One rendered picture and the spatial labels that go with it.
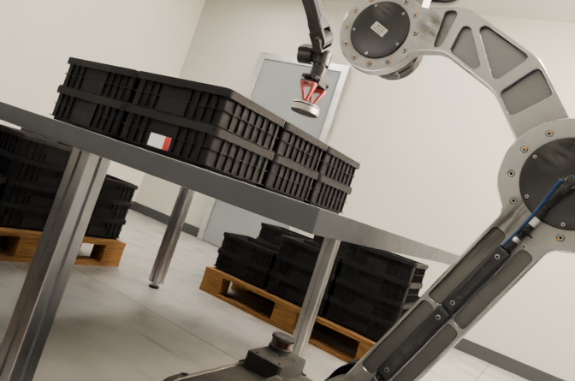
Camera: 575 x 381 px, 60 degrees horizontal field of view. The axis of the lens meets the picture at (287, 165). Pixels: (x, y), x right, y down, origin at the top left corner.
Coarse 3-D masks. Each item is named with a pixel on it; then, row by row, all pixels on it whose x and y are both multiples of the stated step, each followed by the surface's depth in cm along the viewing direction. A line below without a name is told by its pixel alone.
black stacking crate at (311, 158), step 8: (280, 128) 162; (280, 136) 161; (288, 136) 163; (296, 136) 167; (280, 144) 161; (288, 144) 164; (296, 144) 168; (304, 144) 172; (312, 144) 175; (280, 152) 162; (288, 152) 166; (296, 152) 169; (304, 152) 172; (312, 152) 178; (320, 152) 181; (296, 160) 169; (304, 160) 174; (312, 160) 178; (320, 160) 183; (312, 168) 180
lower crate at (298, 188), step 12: (276, 156) 159; (276, 168) 162; (288, 168) 168; (300, 168) 172; (264, 180) 160; (276, 180) 163; (288, 180) 169; (300, 180) 174; (312, 180) 182; (276, 192) 166; (288, 192) 171; (300, 192) 177
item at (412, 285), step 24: (360, 264) 269; (384, 264) 264; (408, 264) 258; (336, 288) 274; (360, 288) 266; (384, 288) 262; (408, 288) 256; (336, 312) 270; (360, 312) 264; (384, 312) 259
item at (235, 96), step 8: (144, 72) 155; (152, 80) 152; (160, 80) 150; (168, 80) 148; (176, 80) 146; (184, 80) 144; (192, 80) 143; (192, 88) 142; (200, 88) 140; (208, 88) 139; (216, 88) 137; (224, 88) 136; (232, 96) 136; (240, 96) 139; (248, 104) 142; (256, 104) 145; (256, 112) 146; (264, 112) 149; (272, 120) 153; (280, 120) 156
